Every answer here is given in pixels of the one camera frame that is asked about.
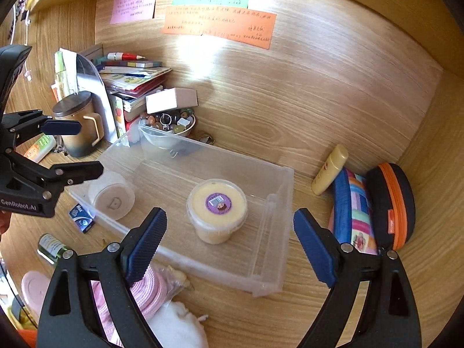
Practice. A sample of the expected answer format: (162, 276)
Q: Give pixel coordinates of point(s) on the colourful patchwork pencil case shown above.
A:
(353, 210)

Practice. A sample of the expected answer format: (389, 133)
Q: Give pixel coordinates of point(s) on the pink round case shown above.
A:
(34, 292)

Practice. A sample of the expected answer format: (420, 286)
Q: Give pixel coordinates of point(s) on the yellow lidded pudding cup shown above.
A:
(217, 206)

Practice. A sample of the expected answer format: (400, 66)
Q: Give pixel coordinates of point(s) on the stack of books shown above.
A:
(137, 79)

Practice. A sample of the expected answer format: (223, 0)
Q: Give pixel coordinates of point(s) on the black orange zip case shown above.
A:
(393, 195)

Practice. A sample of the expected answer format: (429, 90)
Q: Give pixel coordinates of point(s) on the green orange tube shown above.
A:
(40, 148)

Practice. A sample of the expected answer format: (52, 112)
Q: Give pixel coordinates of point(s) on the blue razor blade box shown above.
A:
(82, 219)

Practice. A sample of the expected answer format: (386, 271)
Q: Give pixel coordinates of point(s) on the white cloth pouch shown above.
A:
(174, 328)

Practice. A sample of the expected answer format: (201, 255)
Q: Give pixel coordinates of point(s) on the green paper note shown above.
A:
(210, 0)

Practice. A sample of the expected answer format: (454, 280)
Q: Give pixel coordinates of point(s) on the fruit print booklet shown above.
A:
(119, 116)

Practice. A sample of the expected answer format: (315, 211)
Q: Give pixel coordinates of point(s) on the orange paper note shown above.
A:
(217, 25)

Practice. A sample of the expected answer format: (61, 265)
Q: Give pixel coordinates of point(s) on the pink paper note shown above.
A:
(132, 3)

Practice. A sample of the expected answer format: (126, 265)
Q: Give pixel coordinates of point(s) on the pile of colourful beads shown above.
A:
(168, 120)

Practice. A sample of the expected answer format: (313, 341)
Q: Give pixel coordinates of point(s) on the red white pen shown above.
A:
(125, 56)

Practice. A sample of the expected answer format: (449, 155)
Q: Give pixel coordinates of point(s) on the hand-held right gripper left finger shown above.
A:
(145, 250)

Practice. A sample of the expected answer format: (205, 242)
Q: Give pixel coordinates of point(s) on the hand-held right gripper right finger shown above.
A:
(311, 246)

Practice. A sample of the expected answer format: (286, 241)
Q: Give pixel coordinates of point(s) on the brown lidded mug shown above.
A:
(78, 127)

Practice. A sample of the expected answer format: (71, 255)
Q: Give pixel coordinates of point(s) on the small white cardboard box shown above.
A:
(168, 99)

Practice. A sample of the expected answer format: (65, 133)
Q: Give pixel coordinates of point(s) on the clear wrapped tan trinket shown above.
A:
(179, 277)

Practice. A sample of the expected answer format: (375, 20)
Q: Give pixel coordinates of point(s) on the white paper sheet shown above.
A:
(69, 69)

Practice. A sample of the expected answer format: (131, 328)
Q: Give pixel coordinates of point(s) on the yellow lotion tube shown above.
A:
(328, 170)

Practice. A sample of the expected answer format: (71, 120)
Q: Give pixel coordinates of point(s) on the white bowl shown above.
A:
(190, 125)

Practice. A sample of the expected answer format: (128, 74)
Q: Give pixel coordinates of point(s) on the wooden desktop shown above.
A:
(253, 315)

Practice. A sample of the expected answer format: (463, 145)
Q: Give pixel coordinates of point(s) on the dark green glass bottle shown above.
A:
(50, 246)

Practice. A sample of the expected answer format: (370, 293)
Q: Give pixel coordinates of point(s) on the white round container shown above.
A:
(112, 199)

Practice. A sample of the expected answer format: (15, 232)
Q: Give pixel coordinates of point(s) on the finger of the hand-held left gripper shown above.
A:
(61, 127)
(79, 172)

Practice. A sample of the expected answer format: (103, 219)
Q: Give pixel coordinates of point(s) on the pink striped pouch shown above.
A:
(150, 293)

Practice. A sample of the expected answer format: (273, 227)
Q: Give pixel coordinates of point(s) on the orange box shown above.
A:
(55, 92)

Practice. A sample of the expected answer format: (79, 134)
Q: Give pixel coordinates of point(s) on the clear plastic storage box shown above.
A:
(156, 174)

